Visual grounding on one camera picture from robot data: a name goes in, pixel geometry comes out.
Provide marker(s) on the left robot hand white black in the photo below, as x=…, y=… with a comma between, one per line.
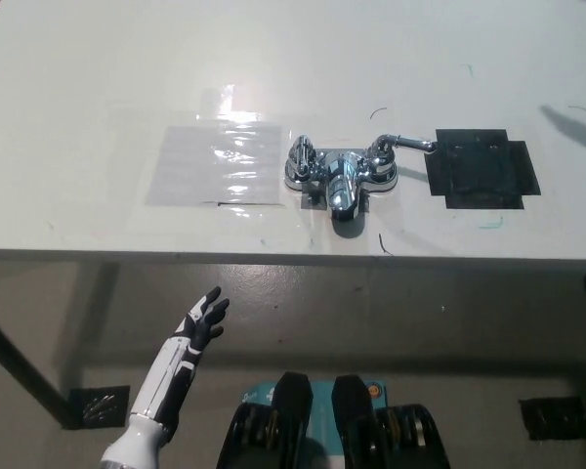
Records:
x=171, y=373

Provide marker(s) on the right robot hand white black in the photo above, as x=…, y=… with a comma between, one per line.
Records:
x=566, y=124

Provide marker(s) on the black floor tape patch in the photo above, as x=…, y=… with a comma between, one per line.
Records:
x=100, y=408
x=549, y=417

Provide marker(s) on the black tape square patch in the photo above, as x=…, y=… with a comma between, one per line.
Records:
x=483, y=168

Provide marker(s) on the black table leg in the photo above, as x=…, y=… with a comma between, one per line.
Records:
x=19, y=366

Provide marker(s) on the clear plastic sheet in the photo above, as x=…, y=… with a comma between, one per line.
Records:
x=190, y=166

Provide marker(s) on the clear plastic film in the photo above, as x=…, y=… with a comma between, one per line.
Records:
x=220, y=102

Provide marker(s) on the grey faucet base plate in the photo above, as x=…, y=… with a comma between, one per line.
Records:
x=306, y=201

